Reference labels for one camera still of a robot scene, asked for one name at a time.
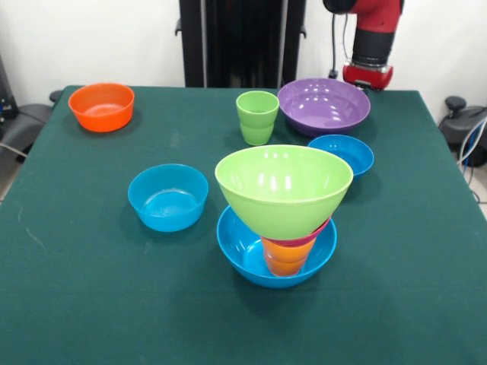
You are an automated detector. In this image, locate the black cable with plug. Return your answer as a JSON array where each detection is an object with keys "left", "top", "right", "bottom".
[{"left": 328, "top": 13, "right": 354, "bottom": 81}]

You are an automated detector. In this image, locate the small light blue bowl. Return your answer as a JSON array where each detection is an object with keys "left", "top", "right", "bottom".
[{"left": 127, "top": 163, "right": 210, "bottom": 233}]

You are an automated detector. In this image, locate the small dark blue bowl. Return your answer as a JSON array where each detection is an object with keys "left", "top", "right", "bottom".
[{"left": 307, "top": 134, "right": 375, "bottom": 179}]

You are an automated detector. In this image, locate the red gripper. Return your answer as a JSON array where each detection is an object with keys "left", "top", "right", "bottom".
[{"left": 342, "top": 63, "right": 395, "bottom": 93}]

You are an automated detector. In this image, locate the black pedestal leg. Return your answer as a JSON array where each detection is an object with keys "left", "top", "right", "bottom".
[
  {"left": 437, "top": 95, "right": 487, "bottom": 168},
  {"left": 0, "top": 89, "right": 64, "bottom": 153}
]

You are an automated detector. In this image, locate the green cup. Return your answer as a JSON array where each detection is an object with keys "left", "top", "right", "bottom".
[{"left": 235, "top": 90, "right": 281, "bottom": 147}]

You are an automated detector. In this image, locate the floor cable tangle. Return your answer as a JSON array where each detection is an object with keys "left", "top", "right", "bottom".
[{"left": 458, "top": 116, "right": 487, "bottom": 202}]

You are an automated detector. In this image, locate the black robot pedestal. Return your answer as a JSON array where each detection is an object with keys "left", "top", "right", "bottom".
[{"left": 174, "top": 0, "right": 307, "bottom": 89}]

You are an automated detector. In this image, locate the orange cup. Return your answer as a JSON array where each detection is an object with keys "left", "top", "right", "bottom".
[{"left": 261, "top": 237, "right": 317, "bottom": 278}]

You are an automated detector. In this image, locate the large light blue bowl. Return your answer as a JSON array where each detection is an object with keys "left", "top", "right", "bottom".
[{"left": 215, "top": 205, "right": 338, "bottom": 289}]

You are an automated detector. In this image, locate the large purple bowl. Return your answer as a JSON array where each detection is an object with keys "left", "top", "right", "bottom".
[{"left": 276, "top": 78, "right": 372, "bottom": 138}]

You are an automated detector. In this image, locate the small pink bowl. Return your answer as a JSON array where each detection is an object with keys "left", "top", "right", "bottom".
[{"left": 270, "top": 215, "right": 334, "bottom": 248}]

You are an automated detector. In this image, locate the dark green table cloth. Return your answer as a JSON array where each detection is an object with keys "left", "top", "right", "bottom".
[{"left": 0, "top": 85, "right": 487, "bottom": 365}]

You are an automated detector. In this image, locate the large green bowl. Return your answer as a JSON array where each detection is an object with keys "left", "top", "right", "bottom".
[{"left": 215, "top": 144, "right": 355, "bottom": 240}]

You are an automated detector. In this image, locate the orange bowl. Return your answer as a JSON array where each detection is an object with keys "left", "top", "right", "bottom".
[{"left": 68, "top": 82, "right": 135, "bottom": 133}]

